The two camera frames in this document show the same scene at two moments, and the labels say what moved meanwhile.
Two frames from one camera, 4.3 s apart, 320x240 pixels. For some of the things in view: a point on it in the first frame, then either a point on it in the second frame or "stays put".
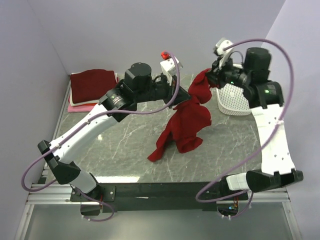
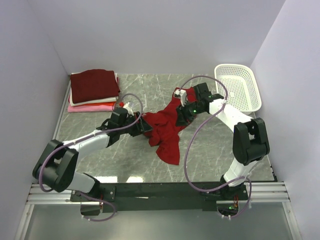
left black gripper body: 172,92 -> 139,124
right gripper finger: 213,78 -> 181,111
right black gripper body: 217,74 -> 183,114
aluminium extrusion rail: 52,193 stays put
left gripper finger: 182,95 -> 144,123
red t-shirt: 190,117 -> 165,134
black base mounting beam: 158,196 stays put
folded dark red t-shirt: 91,84 stays put
